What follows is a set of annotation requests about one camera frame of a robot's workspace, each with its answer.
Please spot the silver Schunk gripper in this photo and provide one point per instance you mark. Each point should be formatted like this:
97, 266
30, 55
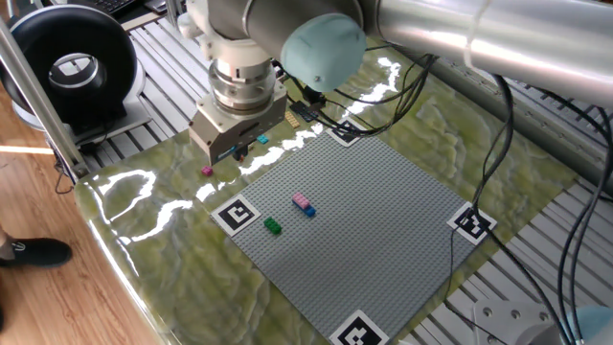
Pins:
230, 129

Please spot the green Lego brick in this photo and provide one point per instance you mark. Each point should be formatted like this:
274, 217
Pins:
272, 225

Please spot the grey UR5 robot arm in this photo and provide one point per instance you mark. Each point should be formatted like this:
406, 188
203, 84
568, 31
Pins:
479, 38

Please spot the cyan Lego brick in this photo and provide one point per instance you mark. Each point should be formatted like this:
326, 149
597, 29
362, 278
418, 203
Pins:
262, 139

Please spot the magenta small Lego brick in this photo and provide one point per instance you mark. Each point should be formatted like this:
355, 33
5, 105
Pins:
207, 170

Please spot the tan Lego plate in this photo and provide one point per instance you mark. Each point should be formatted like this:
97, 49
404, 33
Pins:
292, 120

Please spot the pink Lego brick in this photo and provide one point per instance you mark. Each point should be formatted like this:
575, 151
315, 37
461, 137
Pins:
301, 200

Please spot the black Lego plate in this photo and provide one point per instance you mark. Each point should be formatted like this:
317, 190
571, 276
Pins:
304, 111

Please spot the blue Lego brick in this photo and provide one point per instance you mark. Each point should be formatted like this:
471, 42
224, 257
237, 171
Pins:
310, 211

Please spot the grey Lego baseplate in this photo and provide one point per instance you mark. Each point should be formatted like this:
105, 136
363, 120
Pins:
364, 230

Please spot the black white fiducial marker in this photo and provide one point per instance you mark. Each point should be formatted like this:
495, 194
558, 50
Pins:
346, 135
235, 214
471, 223
358, 331

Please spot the green marble pattern mat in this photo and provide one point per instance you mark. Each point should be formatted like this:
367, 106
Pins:
191, 268

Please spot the black keyboard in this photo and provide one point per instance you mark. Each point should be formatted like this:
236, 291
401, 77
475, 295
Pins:
112, 4

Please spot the black shoe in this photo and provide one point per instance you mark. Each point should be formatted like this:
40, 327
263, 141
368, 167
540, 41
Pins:
40, 252

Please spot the silver robot mounting plate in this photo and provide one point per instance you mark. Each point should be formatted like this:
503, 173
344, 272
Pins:
507, 318

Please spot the metal bracket stand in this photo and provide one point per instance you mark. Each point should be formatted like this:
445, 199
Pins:
173, 9

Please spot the aluminium frame post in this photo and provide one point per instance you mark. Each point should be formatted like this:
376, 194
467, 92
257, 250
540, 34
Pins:
38, 96

